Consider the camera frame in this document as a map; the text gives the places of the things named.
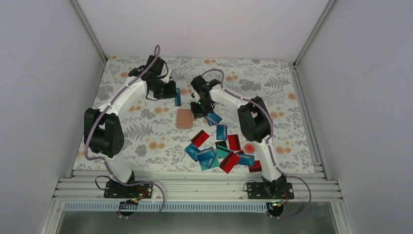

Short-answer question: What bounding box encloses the tan leather card holder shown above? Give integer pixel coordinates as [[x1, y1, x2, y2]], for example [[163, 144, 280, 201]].
[[176, 109, 195, 129]]

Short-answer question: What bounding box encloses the blue card pile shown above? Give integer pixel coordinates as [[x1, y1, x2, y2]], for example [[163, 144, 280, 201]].
[[204, 112, 222, 126], [184, 143, 200, 162]]

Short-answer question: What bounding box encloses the blue striped card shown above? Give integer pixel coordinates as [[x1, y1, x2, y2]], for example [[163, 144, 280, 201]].
[[197, 147, 217, 163]]

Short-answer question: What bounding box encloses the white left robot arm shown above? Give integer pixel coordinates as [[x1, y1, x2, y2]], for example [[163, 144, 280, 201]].
[[84, 55, 177, 197]]

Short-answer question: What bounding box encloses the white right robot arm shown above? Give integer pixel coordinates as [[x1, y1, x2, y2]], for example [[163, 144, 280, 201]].
[[190, 76, 287, 198]]

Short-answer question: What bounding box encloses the red card near wallet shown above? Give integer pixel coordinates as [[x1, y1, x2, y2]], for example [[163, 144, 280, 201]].
[[190, 130, 210, 147]]

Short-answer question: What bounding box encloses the black card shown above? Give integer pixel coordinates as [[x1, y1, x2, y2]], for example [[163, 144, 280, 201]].
[[215, 140, 227, 148]]

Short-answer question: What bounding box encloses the red card centre upright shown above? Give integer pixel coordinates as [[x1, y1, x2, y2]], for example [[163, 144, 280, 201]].
[[227, 134, 242, 151]]

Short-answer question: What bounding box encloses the teal green card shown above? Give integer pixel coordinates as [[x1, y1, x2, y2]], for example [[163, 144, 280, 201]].
[[215, 145, 233, 158]]

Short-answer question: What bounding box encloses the teal card lower pile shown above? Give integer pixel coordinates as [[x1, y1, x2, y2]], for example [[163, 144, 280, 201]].
[[200, 157, 220, 171]]

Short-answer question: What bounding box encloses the red card lower centre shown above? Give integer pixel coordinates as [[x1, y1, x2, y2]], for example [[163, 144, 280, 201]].
[[219, 152, 240, 174]]

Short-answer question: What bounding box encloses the light blue card right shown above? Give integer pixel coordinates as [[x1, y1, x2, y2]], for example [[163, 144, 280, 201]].
[[237, 154, 255, 167]]

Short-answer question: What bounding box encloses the red card bottom right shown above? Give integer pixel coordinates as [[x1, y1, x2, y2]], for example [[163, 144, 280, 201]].
[[248, 160, 262, 173]]

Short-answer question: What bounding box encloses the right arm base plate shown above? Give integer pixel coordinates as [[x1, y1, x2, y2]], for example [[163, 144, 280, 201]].
[[244, 182, 295, 200]]

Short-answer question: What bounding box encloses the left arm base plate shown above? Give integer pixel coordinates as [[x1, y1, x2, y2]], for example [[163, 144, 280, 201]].
[[103, 180, 153, 199]]

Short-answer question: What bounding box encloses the perforated grey cable tray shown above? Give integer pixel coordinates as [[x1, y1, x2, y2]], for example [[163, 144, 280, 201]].
[[63, 201, 267, 213]]

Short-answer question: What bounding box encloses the aluminium rail frame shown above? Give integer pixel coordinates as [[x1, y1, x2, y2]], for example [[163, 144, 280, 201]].
[[53, 170, 343, 202]]

